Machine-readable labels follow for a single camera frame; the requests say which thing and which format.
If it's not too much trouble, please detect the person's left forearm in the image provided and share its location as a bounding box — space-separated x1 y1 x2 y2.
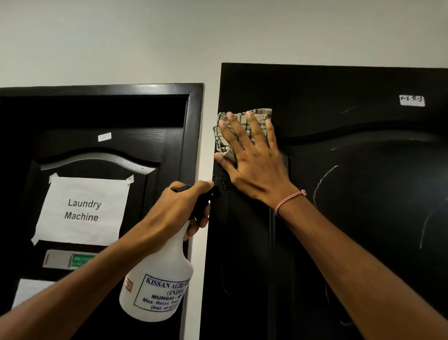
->
0 219 175 340

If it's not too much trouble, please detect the black door frame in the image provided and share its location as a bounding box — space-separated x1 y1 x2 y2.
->
0 83 205 340

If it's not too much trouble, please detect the person's left hand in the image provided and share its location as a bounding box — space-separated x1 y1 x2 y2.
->
139 181 215 242

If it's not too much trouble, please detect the white paper sheet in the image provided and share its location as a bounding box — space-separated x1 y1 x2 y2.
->
11 278 56 310

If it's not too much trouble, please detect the red white string bracelet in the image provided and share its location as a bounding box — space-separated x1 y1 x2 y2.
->
274 189 307 217

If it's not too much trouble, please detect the person's right hand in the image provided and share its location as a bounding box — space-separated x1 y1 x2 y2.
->
214 111 300 210

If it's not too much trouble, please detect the person's right forearm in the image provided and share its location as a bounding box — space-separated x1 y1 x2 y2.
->
275 193 448 340

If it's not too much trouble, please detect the white paper sign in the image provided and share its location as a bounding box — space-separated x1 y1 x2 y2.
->
31 173 134 246

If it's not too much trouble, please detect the checked beige cleaning cloth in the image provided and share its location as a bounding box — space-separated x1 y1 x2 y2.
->
213 109 273 163

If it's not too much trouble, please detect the grey green nameplate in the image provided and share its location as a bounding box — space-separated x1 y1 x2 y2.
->
42 249 98 270

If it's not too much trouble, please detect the black closed door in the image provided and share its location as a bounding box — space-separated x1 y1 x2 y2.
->
0 95 189 340

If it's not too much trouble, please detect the black open door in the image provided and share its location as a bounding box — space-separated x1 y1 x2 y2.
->
199 63 448 340

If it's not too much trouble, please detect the white spray bottle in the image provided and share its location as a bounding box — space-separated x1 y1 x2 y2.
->
119 184 220 323

